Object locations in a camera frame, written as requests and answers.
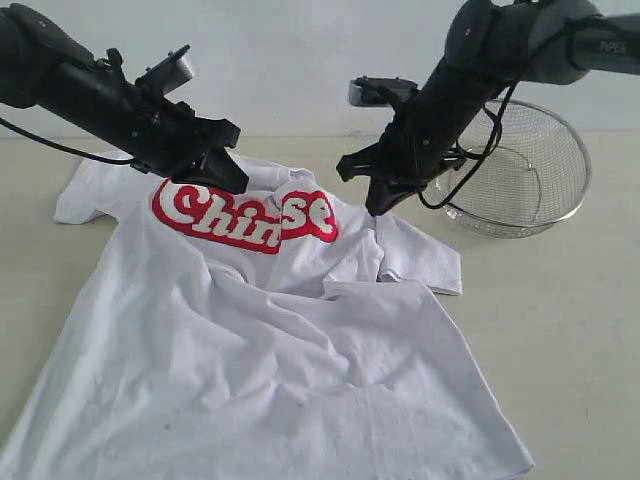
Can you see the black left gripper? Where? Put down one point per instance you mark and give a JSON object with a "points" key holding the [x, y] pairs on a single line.
{"points": [[170, 140]]}

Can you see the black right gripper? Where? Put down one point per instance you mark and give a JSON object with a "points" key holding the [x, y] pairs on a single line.
{"points": [[417, 146]]}

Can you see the white t-shirt with red logo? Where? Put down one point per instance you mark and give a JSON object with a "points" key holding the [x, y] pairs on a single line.
{"points": [[277, 334]]}

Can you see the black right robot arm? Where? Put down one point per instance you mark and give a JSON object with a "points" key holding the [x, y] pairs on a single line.
{"points": [[489, 50]]}

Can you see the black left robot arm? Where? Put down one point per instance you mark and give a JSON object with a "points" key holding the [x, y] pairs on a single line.
{"points": [[43, 66]]}

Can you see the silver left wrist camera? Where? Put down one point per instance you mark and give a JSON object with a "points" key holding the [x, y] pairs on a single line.
{"points": [[172, 72]]}

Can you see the round metal wire mesh basket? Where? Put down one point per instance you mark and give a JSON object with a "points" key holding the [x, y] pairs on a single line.
{"points": [[537, 177]]}

